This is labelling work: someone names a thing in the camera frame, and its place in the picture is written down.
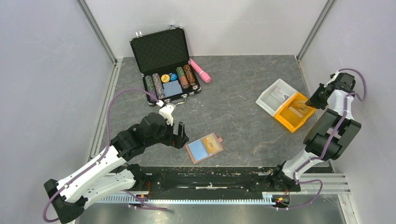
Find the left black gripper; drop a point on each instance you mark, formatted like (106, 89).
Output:
(176, 141)

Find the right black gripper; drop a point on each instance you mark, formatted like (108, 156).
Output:
(313, 101)

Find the brown leather card holder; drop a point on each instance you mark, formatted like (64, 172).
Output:
(197, 151)

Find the orange VIP credit card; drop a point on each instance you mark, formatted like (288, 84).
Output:
(211, 144)

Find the gold credit card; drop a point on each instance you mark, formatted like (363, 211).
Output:
(299, 107)

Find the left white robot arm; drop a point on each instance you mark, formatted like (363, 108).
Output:
(105, 175)

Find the card in white bin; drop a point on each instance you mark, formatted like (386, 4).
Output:
(279, 94)

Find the blue playing card deck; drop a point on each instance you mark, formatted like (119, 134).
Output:
(172, 88)

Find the yellow plastic bin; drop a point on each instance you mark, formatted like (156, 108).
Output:
(289, 119)

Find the white plastic bin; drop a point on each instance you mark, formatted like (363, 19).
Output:
(268, 103)

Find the grey poker chip row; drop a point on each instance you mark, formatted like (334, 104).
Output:
(158, 86)

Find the yellow dealer chip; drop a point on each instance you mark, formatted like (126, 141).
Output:
(165, 78)

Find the blue dealer chip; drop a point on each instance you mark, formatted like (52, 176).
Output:
(173, 77)

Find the pink cylindrical flashlight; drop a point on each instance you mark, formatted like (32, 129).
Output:
(202, 74)

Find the red green chip row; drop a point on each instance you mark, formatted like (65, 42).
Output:
(182, 78)

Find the orange black chip row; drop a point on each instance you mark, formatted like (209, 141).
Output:
(190, 77)

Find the green poker chip row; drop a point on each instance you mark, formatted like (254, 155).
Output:
(150, 84)

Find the black poker chip case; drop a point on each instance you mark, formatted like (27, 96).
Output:
(162, 52)

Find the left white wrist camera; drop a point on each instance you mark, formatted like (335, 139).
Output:
(166, 110)

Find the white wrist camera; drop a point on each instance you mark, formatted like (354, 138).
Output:
(332, 80)
(166, 110)

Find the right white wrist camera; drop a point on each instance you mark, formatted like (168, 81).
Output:
(332, 80)

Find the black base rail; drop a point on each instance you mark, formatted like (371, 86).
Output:
(211, 183)

